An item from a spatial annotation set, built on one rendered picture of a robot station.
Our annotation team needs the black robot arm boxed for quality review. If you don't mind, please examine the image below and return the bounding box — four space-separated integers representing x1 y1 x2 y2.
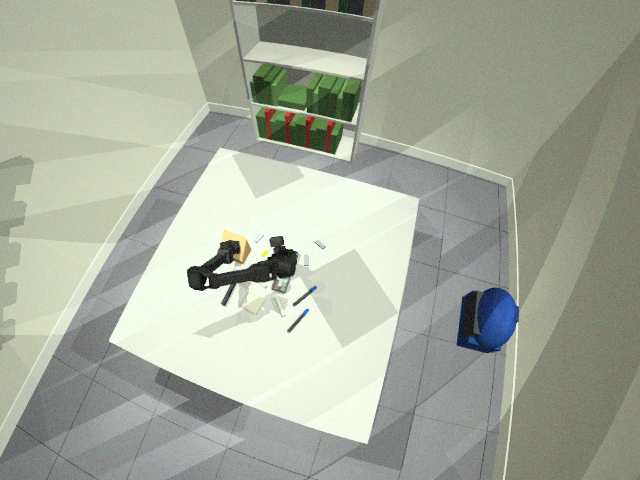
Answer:
186 240 297 291

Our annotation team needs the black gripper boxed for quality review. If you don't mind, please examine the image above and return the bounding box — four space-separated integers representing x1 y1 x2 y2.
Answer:
268 236 291 279

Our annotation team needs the grey keyboard with white letter keys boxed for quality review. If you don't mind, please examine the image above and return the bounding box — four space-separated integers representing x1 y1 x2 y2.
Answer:
271 252 299 293

